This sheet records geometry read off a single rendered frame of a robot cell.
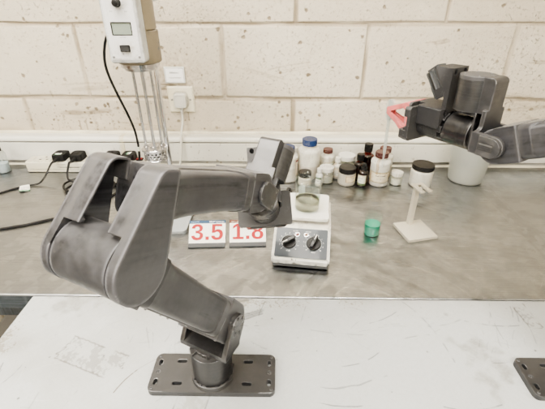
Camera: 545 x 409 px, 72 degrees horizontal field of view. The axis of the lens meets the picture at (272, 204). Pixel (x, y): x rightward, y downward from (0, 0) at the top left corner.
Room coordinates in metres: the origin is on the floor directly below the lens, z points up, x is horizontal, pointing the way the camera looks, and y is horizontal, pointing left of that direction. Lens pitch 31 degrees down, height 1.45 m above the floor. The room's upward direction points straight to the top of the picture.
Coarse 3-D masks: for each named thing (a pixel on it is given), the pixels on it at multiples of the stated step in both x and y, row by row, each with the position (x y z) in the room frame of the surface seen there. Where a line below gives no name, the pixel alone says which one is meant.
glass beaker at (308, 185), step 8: (296, 176) 0.79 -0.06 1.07; (304, 176) 0.80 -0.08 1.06; (312, 176) 0.80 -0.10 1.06; (320, 176) 0.78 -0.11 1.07; (296, 184) 0.76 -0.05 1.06; (304, 184) 0.74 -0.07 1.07; (312, 184) 0.74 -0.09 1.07; (320, 184) 0.76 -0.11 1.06; (296, 192) 0.76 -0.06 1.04; (304, 192) 0.74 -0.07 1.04; (312, 192) 0.74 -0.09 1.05; (320, 192) 0.76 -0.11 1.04; (296, 200) 0.76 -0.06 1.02; (304, 200) 0.74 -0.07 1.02; (312, 200) 0.74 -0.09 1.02; (296, 208) 0.76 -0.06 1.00; (304, 208) 0.74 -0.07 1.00; (312, 208) 0.75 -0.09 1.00
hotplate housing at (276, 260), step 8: (288, 224) 0.73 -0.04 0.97; (296, 224) 0.73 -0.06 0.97; (304, 224) 0.73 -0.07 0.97; (312, 224) 0.73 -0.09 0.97; (320, 224) 0.73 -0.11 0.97; (328, 224) 0.73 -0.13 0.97; (328, 232) 0.71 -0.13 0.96; (328, 240) 0.69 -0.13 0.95; (272, 248) 0.68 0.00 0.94; (328, 248) 0.67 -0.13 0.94; (272, 256) 0.66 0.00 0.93; (280, 256) 0.66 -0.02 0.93; (328, 256) 0.66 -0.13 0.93; (272, 264) 0.66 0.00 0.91; (280, 264) 0.66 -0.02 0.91; (288, 264) 0.66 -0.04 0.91; (296, 264) 0.65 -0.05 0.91; (304, 264) 0.65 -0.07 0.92; (312, 264) 0.65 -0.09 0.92; (320, 264) 0.65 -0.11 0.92; (328, 264) 0.65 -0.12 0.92
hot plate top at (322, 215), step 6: (324, 198) 0.82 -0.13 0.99; (324, 204) 0.79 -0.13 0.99; (294, 210) 0.76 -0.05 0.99; (318, 210) 0.76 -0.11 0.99; (324, 210) 0.76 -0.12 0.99; (294, 216) 0.74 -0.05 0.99; (300, 216) 0.74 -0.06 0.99; (306, 216) 0.74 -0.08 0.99; (312, 216) 0.74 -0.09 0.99; (318, 216) 0.74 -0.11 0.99; (324, 216) 0.74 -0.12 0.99
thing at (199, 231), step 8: (192, 224) 0.78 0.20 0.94; (200, 224) 0.78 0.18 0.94; (208, 224) 0.78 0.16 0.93; (216, 224) 0.78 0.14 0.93; (224, 224) 0.78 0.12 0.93; (192, 232) 0.76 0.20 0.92; (200, 232) 0.76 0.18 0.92; (208, 232) 0.77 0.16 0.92; (216, 232) 0.77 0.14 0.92; (224, 232) 0.77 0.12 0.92; (192, 240) 0.75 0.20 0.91; (200, 240) 0.75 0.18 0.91; (208, 240) 0.75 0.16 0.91
